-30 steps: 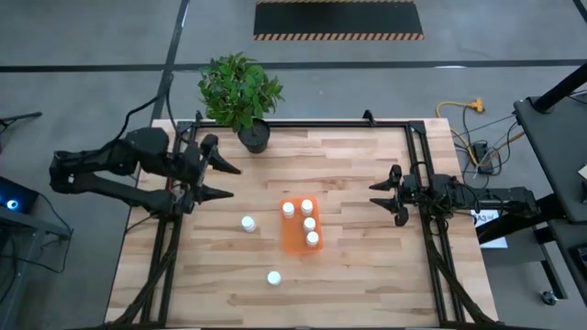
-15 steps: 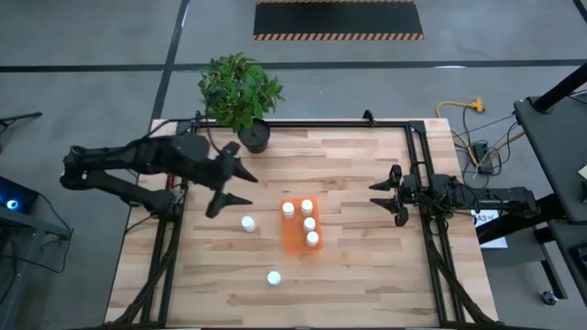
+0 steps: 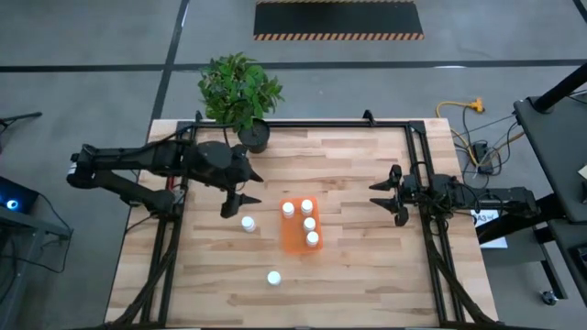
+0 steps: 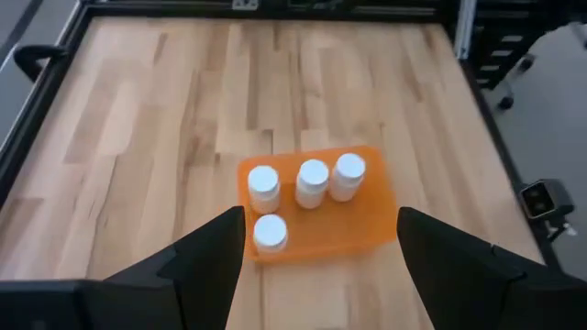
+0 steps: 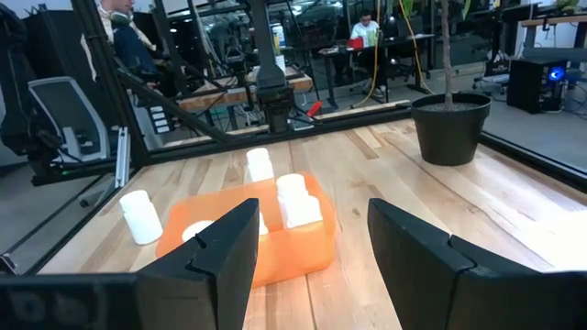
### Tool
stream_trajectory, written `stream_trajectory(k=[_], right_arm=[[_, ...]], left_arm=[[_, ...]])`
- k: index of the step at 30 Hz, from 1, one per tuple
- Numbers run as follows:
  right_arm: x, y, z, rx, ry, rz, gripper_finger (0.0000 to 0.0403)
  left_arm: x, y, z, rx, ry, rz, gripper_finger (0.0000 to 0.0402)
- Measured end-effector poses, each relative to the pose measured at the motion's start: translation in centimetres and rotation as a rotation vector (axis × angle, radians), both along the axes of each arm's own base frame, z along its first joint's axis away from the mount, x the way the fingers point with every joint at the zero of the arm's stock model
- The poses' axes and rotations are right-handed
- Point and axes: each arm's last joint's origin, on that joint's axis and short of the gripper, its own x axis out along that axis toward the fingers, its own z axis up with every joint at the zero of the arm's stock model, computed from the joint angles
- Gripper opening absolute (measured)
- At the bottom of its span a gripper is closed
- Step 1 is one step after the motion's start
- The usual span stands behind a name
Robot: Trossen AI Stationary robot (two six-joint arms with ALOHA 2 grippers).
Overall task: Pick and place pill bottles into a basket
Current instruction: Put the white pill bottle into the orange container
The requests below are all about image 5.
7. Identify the white outlet power strip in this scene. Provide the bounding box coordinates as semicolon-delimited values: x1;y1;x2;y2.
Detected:
147;104;174;136

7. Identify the wooden workbench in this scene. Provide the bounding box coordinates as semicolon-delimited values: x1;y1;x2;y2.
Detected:
176;63;314;114

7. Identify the orange translucent plastic basket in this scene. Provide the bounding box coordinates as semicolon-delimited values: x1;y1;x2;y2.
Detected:
155;171;338;289

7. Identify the yellow hanging cable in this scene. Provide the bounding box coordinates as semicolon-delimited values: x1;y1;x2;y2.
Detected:
351;0;435;109

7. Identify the small green leafy tree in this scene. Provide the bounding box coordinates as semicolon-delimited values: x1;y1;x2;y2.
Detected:
401;0;473;111

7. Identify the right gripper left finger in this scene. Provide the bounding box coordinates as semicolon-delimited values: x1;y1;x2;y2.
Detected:
137;198;260;330

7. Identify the silver aluminium bracket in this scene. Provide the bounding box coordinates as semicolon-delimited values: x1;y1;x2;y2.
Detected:
114;126;132;189

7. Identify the black computer with blue light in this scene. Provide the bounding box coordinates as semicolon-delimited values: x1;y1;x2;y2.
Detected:
506;58;570;115

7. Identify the grey office chair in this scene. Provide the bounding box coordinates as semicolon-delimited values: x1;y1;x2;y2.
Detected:
27;76;112;164

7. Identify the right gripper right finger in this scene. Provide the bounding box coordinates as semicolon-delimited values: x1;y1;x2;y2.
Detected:
366;197;545;330

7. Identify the black plant pot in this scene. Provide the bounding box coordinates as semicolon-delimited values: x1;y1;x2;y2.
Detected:
410;93;493;167

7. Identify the person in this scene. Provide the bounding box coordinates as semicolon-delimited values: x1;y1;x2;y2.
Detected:
80;0;161;86
350;9;382;47

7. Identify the black aluminium rig frame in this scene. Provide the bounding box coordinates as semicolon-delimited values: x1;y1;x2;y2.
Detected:
0;0;587;276

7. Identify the white canister with yellow label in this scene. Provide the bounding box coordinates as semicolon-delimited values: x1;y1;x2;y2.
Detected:
271;25;287;50

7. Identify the black office desk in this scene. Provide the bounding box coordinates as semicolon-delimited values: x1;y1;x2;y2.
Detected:
317;32;436;110

